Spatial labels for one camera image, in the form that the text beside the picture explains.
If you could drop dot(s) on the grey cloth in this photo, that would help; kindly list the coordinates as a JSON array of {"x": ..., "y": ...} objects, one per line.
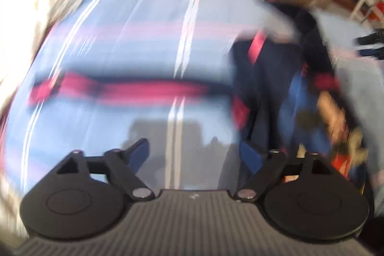
[{"x": 354, "y": 94}]

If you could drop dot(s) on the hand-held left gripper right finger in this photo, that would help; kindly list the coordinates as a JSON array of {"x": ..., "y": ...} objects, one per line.
[{"x": 249, "y": 155}]

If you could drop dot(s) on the light blue striped cloth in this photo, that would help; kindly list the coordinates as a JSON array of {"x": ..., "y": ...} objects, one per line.
[{"x": 126, "y": 64}]

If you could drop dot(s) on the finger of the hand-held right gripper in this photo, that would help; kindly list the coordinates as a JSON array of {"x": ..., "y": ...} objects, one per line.
[{"x": 371, "y": 41}]

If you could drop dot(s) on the colourful printed cloth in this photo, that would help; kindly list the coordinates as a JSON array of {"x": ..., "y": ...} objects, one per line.
[{"x": 333, "y": 136}]

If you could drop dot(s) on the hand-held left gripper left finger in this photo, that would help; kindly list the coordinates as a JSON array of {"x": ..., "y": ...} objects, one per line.
[{"x": 140, "y": 151}]

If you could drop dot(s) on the dark navy red-trimmed garment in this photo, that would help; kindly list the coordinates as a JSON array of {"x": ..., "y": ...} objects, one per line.
[{"x": 264, "y": 82}]

